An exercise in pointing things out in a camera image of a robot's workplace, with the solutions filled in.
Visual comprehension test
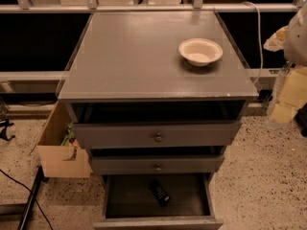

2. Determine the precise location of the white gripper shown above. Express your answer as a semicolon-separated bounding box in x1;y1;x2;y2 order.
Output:
264;26;307;129

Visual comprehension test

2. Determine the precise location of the dark blue rxbar wrapper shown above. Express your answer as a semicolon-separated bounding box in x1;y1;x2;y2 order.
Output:
149;180;171;207

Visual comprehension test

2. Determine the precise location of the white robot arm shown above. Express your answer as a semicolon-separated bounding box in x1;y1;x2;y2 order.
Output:
264;5;307;129

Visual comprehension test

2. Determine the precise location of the grey top drawer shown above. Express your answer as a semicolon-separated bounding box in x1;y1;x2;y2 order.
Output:
73;121;241;149

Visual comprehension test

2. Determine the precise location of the grey wooden drawer cabinet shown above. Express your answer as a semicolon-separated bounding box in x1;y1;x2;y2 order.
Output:
59;11;258;230

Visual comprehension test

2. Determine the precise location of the grey middle drawer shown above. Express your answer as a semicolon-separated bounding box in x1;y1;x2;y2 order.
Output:
91;155;224;175

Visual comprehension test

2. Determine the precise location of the grey open bottom drawer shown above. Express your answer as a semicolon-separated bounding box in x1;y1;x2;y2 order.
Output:
93;173;223;230

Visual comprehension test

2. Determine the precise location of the white paper bowl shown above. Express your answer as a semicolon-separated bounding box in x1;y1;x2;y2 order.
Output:
178;38;224;67

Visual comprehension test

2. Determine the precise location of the green packet in box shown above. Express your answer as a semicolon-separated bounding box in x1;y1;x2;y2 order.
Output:
61;124;75;146

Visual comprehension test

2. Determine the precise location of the cardboard box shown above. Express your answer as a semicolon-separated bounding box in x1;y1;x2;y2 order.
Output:
35;103;91;178

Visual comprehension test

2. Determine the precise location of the black metal floor bar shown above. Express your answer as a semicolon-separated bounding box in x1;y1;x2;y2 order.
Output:
17;167;44;230

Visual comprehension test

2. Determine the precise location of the black clamp on floor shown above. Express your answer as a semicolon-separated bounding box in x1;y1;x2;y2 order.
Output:
0;119;15;141

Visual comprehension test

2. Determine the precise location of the white cable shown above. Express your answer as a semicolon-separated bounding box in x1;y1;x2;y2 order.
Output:
242;1;265;85

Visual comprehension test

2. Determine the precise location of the metal railing frame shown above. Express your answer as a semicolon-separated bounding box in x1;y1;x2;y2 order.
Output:
0;0;307;94

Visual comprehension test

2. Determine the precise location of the black floor cable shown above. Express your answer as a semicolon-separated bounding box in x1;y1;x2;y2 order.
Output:
0;168;55;230

